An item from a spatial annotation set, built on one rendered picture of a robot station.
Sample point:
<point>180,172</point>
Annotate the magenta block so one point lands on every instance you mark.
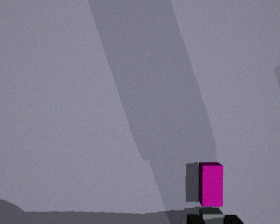
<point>211,184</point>

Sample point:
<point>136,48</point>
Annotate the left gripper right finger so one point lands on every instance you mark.
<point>232,219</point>

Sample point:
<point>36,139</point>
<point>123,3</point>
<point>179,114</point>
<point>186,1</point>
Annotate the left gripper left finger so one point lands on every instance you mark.
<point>194,219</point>

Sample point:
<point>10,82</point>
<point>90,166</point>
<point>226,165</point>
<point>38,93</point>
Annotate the grey rod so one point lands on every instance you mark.
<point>211,215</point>

